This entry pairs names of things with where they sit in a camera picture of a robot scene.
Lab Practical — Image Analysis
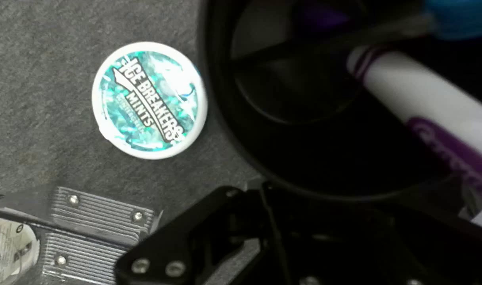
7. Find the white purple marker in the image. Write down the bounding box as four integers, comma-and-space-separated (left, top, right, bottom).
345, 45, 482, 226

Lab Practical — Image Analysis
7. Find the black cup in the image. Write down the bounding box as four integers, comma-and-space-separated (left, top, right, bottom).
199, 0, 482, 200

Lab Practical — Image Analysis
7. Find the mints tin teal white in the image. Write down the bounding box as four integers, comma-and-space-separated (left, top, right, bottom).
90, 41, 209, 159

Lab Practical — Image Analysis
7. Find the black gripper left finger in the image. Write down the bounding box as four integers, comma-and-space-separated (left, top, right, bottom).
114, 186, 293, 285

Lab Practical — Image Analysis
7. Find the black tape dispenser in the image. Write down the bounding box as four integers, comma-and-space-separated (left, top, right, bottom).
0, 186, 163, 285

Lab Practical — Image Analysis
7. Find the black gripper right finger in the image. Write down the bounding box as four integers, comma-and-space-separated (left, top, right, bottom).
409, 178, 482, 285

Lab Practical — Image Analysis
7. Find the grey table cloth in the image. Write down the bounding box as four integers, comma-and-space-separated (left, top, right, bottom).
0, 0, 256, 226

